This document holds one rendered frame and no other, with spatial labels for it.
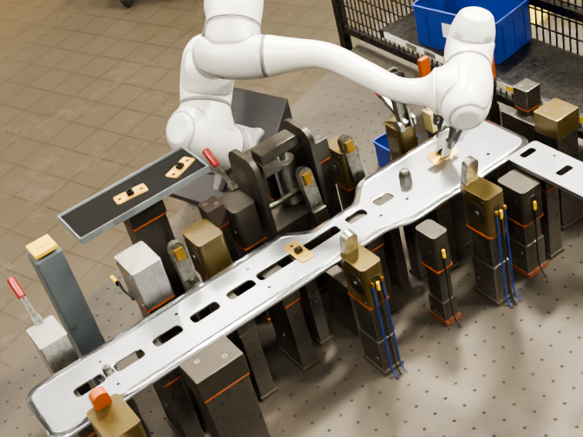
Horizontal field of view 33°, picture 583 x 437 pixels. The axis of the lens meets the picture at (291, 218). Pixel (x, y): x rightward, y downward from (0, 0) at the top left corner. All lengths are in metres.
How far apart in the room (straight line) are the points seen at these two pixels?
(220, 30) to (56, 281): 0.72
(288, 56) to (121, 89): 3.24
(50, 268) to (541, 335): 1.19
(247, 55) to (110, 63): 3.53
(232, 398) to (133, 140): 2.97
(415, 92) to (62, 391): 1.01
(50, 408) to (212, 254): 0.52
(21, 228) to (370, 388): 2.61
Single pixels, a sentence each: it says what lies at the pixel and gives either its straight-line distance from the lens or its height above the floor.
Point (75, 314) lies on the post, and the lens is 2.49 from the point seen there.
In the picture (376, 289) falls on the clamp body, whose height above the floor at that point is 0.98.
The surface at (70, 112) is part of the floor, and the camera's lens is 5.44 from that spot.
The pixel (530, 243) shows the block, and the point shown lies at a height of 0.80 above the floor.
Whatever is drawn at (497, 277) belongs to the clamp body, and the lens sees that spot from 2.49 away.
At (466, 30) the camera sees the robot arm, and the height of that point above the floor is 1.43.
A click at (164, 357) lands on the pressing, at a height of 1.00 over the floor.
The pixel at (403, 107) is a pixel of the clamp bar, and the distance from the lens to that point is 2.58.
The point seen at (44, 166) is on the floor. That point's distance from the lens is 5.05.
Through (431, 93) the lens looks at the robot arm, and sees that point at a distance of 2.13.
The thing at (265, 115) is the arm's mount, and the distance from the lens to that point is 3.02.
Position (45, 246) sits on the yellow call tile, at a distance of 2.38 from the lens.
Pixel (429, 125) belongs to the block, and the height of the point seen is 1.03.
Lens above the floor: 2.48
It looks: 37 degrees down
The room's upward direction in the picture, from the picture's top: 16 degrees counter-clockwise
